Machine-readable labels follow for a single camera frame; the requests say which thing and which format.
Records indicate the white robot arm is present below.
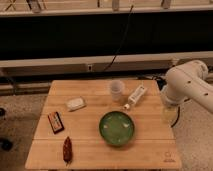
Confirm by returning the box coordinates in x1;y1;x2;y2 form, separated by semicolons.
160;60;213;126

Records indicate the green ceramic bowl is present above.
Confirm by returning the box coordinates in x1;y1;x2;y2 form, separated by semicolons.
99;111;135;147

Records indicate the translucent plastic cup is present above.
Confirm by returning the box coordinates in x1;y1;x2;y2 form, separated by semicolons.
109;80;125;101

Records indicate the white squeeze tube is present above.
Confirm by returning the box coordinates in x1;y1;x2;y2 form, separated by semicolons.
124;85;147;110

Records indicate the white wrapped packet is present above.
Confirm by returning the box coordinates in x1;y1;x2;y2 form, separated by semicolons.
66;97;86;111

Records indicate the wooden folding table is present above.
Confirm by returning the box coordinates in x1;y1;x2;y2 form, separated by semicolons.
25;80;182;170

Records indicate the dark rectangular snack box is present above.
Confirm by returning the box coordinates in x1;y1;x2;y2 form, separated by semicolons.
48;112;64;134

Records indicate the black hanging cable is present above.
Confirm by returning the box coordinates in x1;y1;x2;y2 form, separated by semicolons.
102;3;135;72

